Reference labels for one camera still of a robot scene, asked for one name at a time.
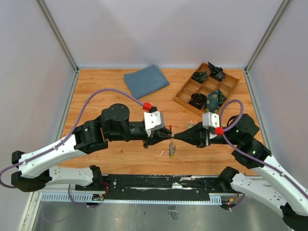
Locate wooden compartment tray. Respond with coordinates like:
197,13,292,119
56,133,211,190
174,63,240,116

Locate purple cable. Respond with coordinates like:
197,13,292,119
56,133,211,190
0,88,154,188
215,99,308,200

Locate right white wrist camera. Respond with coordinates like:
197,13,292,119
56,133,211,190
202,112,220,129

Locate blue yellow floral tie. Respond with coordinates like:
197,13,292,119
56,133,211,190
205,89,227,114

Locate dark navy rolled tie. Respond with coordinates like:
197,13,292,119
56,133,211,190
207,62,226,82

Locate black orange rolled tie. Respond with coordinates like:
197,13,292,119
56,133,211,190
189,93,207,110

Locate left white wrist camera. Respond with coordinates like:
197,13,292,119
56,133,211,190
144,111,165,133

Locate folded blue cloth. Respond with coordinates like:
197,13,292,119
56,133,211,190
123,65,169,99

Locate dark green rolled tie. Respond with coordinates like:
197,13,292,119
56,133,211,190
191,71,208,84

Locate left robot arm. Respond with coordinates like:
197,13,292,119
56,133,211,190
11,103,172,192

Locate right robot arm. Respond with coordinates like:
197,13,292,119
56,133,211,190
174,113,308,231

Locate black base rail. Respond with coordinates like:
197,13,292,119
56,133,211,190
73,174,236,202

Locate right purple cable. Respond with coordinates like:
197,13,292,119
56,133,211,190
215,99,308,200

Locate metal key organizer red handle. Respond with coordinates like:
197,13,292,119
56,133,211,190
168,133,176,158

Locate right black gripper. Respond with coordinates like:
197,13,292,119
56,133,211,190
173,119,241,148

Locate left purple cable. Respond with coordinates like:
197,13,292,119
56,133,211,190
0,88,154,188

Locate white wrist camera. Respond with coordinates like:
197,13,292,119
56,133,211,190
144,111,165,133
202,112,220,129

